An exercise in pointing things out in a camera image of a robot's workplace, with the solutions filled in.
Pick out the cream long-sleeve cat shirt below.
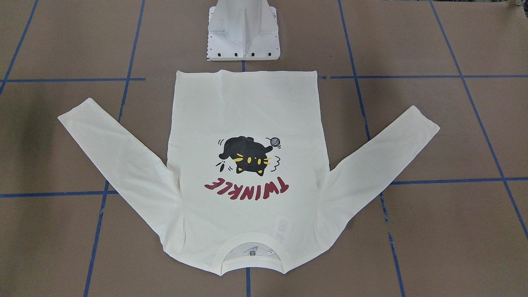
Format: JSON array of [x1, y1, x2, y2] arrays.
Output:
[[58, 70, 440, 275]]

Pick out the white camera mast base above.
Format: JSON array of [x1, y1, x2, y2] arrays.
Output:
[[206, 0, 281, 61]]

